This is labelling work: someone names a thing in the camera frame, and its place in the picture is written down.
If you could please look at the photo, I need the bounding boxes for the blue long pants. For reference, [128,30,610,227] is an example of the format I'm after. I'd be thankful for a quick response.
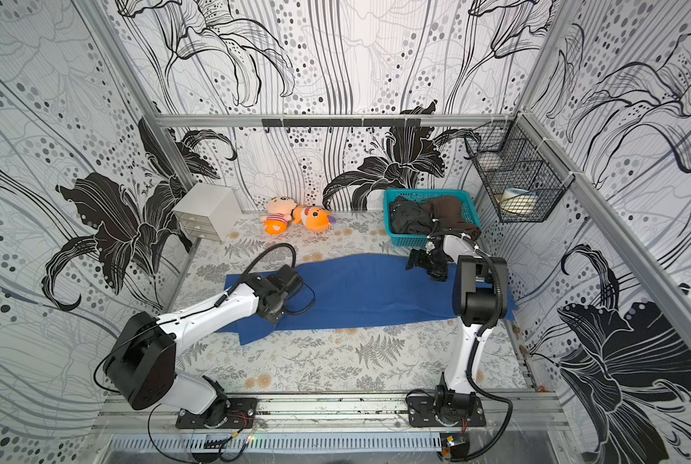
[217,253,519,346]

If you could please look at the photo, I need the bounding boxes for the pink pig plush toy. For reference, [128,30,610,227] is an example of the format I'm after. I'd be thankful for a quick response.
[260,196,297,235]

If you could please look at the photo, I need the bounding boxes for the orange fish plush toy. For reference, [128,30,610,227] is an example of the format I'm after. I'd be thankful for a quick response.
[293,206,337,233]

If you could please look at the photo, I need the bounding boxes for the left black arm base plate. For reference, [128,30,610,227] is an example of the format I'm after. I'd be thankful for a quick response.
[175,397,259,430]

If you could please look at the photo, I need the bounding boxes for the white slotted cable duct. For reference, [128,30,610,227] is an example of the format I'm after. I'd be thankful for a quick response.
[111,431,441,454]

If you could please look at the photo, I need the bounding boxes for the black bar on rail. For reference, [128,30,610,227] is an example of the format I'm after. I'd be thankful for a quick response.
[260,117,422,128]

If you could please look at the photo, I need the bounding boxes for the white item in wire basket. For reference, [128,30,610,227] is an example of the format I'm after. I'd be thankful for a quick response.
[498,188,539,216]

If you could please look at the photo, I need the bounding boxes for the dark grey folded garment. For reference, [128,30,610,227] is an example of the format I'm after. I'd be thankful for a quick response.
[388,195,434,236]

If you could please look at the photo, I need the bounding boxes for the white mini drawer cabinet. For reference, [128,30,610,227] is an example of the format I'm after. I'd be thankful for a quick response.
[174,183,242,242]

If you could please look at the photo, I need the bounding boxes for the brown folded garment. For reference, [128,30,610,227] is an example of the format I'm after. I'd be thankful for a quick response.
[420,195,482,241]

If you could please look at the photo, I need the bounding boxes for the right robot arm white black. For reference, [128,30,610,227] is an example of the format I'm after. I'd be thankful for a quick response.
[405,231,513,427]

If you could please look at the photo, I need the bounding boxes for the pale item in wire basket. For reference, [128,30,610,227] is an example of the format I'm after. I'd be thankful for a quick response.
[477,153,503,171]

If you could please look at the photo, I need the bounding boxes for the aluminium front rail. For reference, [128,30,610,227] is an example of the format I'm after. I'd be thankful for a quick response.
[92,390,572,434]

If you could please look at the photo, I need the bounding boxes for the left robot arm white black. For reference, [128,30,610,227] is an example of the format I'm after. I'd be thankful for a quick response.
[103,265,303,428]

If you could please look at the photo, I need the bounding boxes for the teal plastic basket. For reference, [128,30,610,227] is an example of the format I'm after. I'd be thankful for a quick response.
[383,189,482,249]

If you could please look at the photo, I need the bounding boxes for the black wire wall basket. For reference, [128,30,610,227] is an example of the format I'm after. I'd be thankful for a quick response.
[463,115,575,223]

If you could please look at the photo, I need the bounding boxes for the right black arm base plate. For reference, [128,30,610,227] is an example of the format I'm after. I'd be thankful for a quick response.
[405,394,487,428]

